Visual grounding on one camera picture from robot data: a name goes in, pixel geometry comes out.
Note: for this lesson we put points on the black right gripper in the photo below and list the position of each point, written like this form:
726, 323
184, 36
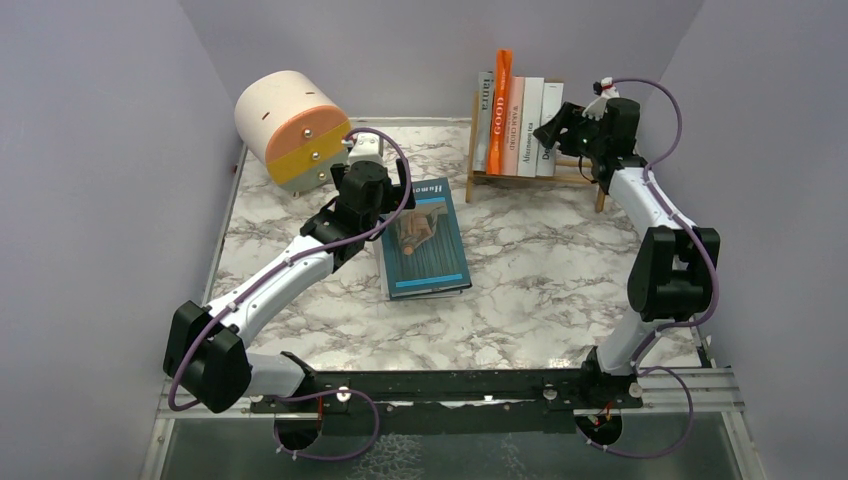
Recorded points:
568, 119

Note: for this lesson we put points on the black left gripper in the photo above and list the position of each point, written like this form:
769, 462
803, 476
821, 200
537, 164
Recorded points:
397, 196

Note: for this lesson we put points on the white Decorate book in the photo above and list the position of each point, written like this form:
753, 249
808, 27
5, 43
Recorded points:
551, 103

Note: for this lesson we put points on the white Afternoon Tea book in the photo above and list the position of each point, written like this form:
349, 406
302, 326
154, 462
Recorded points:
531, 114

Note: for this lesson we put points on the pink Warm Chord book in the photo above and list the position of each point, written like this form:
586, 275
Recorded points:
511, 136

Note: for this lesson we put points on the orange Good Morning book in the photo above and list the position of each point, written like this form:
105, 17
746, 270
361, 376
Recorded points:
502, 79

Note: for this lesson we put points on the teal bottom book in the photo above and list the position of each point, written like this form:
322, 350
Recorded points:
421, 254

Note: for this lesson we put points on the grey ianra book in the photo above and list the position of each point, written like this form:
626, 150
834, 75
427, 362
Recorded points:
482, 129

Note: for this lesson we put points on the wooden book rack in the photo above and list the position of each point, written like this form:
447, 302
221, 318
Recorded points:
473, 177

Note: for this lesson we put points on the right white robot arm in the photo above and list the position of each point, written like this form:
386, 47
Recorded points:
673, 275

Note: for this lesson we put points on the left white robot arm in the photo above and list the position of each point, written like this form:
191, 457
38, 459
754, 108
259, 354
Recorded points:
206, 354

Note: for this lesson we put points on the cream orange cylinder container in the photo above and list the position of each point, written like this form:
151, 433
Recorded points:
293, 128

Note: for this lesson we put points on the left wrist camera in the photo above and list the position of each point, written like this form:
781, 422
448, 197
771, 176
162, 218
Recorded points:
365, 147

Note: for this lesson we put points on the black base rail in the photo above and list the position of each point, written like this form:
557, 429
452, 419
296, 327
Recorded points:
347, 403

